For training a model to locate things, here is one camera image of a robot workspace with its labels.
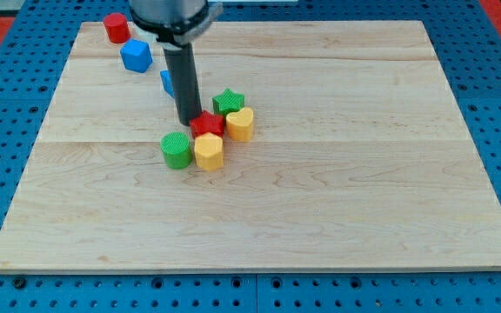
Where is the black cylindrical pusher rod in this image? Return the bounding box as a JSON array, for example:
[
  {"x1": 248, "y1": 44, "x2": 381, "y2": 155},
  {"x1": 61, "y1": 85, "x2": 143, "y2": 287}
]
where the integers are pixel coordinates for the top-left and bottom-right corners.
[{"x1": 164, "y1": 43, "x2": 202, "y2": 126}]

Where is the red star block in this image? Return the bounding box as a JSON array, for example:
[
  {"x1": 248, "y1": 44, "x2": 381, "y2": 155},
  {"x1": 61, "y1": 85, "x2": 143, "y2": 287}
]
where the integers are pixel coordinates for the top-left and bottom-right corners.
[{"x1": 190, "y1": 110, "x2": 224, "y2": 138}]

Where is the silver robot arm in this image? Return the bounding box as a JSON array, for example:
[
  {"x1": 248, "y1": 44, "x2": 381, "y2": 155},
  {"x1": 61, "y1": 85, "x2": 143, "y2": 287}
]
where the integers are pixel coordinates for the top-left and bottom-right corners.
[{"x1": 129, "y1": 0, "x2": 224, "y2": 126}]

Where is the green star block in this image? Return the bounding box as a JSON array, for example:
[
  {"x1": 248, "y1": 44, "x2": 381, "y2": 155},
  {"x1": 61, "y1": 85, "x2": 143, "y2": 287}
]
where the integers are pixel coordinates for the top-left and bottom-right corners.
[{"x1": 212, "y1": 89, "x2": 245, "y2": 117}]

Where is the yellow heart block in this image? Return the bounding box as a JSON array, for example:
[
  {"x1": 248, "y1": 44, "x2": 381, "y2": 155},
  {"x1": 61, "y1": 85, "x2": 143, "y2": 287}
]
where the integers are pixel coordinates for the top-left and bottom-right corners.
[{"x1": 226, "y1": 107, "x2": 254, "y2": 142}]

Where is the blue block behind rod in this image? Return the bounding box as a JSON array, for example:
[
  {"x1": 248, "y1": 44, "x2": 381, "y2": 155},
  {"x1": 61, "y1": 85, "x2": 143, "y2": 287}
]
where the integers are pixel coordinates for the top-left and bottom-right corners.
[{"x1": 160, "y1": 70, "x2": 175, "y2": 98}]

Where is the blue cube block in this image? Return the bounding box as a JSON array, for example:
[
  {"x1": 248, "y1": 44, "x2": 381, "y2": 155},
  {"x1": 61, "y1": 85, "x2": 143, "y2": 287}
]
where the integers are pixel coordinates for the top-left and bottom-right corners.
[{"x1": 120, "y1": 38, "x2": 153, "y2": 73}]

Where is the red cylinder block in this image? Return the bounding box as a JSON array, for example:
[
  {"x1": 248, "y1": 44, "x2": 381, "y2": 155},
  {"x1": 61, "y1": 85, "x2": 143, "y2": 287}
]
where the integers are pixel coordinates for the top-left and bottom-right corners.
[{"x1": 103, "y1": 12, "x2": 130, "y2": 43}]

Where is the green cylinder block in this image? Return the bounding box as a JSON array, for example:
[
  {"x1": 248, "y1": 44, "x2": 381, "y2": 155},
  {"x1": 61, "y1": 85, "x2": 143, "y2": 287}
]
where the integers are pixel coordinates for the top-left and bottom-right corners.
[{"x1": 160, "y1": 132, "x2": 192, "y2": 170}]

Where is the yellow hexagon block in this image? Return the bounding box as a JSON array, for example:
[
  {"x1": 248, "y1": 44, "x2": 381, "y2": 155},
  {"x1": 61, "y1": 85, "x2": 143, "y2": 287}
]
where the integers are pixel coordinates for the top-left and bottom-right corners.
[{"x1": 194, "y1": 132, "x2": 224, "y2": 171}]

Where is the wooden board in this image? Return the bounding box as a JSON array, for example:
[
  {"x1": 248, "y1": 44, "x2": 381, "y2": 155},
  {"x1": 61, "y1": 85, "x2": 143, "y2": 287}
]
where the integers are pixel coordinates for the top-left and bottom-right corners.
[{"x1": 0, "y1": 21, "x2": 501, "y2": 275}]

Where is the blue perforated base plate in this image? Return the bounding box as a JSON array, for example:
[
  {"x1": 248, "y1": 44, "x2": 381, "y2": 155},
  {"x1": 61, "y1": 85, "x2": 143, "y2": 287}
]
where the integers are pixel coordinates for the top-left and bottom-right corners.
[{"x1": 0, "y1": 1, "x2": 501, "y2": 312}]

